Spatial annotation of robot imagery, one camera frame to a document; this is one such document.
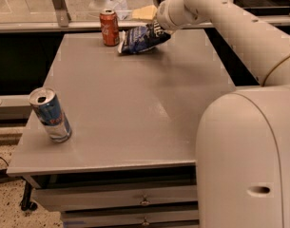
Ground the top drawer knob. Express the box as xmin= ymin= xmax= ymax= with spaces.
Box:
xmin=140 ymin=195 xmax=150 ymax=206

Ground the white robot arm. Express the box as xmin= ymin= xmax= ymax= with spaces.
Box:
xmin=157 ymin=0 xmax=290 ymax=228

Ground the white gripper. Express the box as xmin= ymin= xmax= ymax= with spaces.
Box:
xmin=132 ymin=0 xmax=208 ymax=30

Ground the left metal railing bracket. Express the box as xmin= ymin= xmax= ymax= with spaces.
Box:
xmin=51 ymin=0 xmax=70 ymax=28

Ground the orange coke can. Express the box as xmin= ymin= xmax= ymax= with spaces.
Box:
xmin=100 ymin=9 xmax=120 ymax=47

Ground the white pedestal base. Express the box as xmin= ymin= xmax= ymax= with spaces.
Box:
xmin=88 ymin=0 xmax=129 ymax=20

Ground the grey drawer cabinet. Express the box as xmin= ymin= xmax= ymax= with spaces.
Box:
xmin=8 ymin=29 xmax=234 ymax=228

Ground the lower drawer knob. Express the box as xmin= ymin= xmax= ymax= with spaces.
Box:
xmin=142 ymin=217 xmax=150 ymax=227

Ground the drawer knob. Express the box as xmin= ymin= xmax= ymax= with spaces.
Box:
xmin=142 ymin=217 xmax=150 ymax=227
xmin=140 ymin=195 xmax=150 ymax=206

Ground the black caster wheel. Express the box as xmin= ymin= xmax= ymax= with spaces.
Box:
xmin=20 ymin=182 xmax=38 ymax=211

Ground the blue chip bag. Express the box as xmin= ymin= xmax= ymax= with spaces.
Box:
xmin=118 ymin=20 xmax=171 ymax=54

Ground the blue silver Red Bull can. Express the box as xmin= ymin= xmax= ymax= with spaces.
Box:
xmin=29 ymin=87 xmax=71 ymax=143

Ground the black floor cable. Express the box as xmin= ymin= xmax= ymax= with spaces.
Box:
xmin=0 ymin=148 xmax=10 ymax=168

